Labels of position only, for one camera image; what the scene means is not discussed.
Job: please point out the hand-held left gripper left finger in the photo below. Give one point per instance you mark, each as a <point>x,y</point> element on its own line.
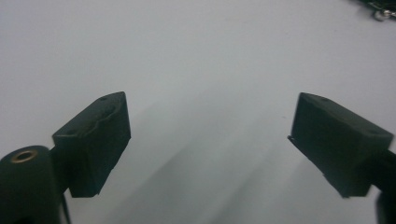
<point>93,146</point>

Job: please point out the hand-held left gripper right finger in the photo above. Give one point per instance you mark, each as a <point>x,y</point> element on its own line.
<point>336,146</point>

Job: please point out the oval silver photo frame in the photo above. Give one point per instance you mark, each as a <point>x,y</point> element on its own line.
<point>381,6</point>

